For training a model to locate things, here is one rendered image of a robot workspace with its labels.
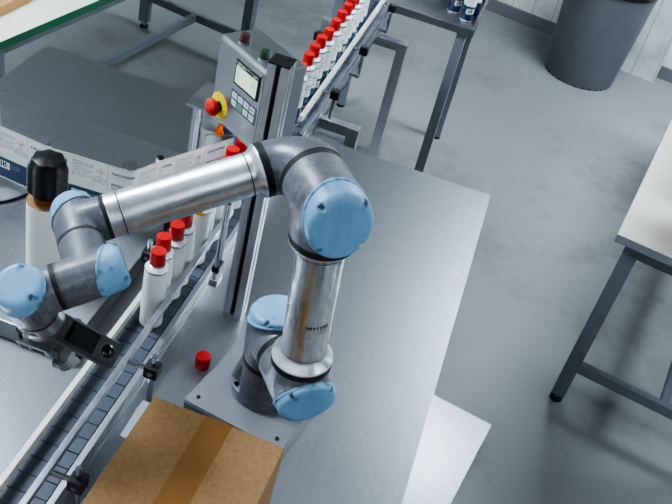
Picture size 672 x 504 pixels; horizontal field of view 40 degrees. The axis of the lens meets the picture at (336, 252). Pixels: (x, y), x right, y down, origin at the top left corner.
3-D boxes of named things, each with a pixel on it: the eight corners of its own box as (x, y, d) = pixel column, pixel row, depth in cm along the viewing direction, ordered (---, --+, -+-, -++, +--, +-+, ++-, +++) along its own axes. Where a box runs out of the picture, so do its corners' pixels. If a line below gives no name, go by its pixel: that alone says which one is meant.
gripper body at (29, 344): (42, 312, 163) (24, 287, 152) (87, 328, 162) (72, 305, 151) (22, 351, 160) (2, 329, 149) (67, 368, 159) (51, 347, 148)
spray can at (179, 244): (172, 284, 216) (182, 214, 204) (184, 298, 213) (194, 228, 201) (153, 290, 213) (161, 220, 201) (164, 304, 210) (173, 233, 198)
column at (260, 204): (229, 303, 223) (275, 52, 182) (246, 309, 222) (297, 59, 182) (222, 314, 219) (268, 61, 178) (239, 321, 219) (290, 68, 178)
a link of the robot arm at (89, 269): (109, 217, 146) (40, 239, 144) (123, 262, 139) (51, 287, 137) (122, 252, 152) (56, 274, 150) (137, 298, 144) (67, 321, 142)
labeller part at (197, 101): (206, 83, 240) (207, 79, 240) (246, 96, 239) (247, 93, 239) (185, 105, 230) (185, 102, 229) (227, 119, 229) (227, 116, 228)
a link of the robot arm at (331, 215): (309, 368, 189) (350, 143, 155) (335, 424, 178) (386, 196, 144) (252, 378, 184) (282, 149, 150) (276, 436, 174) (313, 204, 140)
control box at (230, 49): (246, 105, 206) (259, 27, 195) (291, 145, 197) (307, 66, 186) (207, 113, 200) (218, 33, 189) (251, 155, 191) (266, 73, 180)
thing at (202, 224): (188, 250, 227) (197, 182, 214) (207, 257, 226) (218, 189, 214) (179, 262, 223) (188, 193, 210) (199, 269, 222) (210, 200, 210)
